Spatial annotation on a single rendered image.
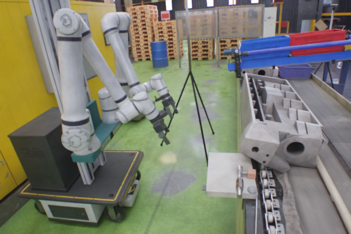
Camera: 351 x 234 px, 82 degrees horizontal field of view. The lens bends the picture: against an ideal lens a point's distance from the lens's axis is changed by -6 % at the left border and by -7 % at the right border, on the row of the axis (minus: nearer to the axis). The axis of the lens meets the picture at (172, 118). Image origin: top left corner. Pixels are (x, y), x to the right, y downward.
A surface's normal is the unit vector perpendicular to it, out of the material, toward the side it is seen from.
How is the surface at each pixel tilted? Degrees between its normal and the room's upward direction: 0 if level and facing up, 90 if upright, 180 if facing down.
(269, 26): 90
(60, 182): 90
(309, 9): 90
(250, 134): 38
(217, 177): 0
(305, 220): 0
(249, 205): 0
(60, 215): 90
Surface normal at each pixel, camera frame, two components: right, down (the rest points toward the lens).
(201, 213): -0.08, -0.91
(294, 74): -0.25, 0.45
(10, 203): 0.96, 0.04
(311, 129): -0.01, -0.70
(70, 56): 0.41, 0.36
